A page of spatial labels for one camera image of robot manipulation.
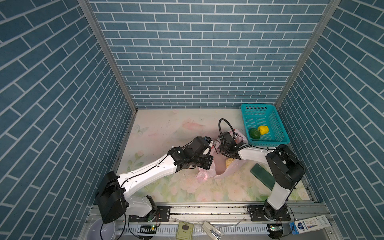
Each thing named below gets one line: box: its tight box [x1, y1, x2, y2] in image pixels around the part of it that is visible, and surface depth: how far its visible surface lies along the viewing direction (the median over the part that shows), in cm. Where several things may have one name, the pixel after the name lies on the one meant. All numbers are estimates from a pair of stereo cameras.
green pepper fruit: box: [249, 128, 261, 140], surface depth 102 cm
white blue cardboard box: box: [289, 214, 332, 235], surface depth 72 cm
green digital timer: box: [176, 221, 194, 240], surface depth 69 cm
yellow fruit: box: [258, 125, 269, 135], surface depth 104 cm
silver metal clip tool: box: [202, 221, 224, 240], surface depth 69 cm
